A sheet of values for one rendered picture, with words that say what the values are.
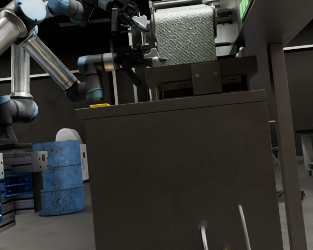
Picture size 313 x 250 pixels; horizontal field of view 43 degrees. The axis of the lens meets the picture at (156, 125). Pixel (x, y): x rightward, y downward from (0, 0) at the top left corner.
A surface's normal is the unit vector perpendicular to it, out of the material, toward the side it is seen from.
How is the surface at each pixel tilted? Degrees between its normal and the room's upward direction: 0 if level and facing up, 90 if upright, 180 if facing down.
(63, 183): 90
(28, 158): 90
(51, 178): 90
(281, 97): 90
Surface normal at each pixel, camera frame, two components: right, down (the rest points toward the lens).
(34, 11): 0.73, -0.20
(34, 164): -0.05, -0.05
